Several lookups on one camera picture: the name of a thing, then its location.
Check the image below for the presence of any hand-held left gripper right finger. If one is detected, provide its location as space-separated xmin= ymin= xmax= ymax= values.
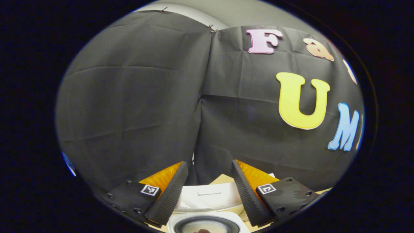
xmin=231 ymin=159 xmax=324 ymax=227

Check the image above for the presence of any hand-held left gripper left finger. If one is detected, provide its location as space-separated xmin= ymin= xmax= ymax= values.
xmin=102 ymin=161 xmax=189 ymax=226

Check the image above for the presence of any white rice cooker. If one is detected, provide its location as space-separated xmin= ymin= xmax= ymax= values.
xmin=167 ymin=182 xmax=251 ymax=233

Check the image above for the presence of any black backdrop cloth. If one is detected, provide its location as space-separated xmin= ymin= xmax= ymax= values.
xmin=56 ymin=10 xmax=365 ymax=194

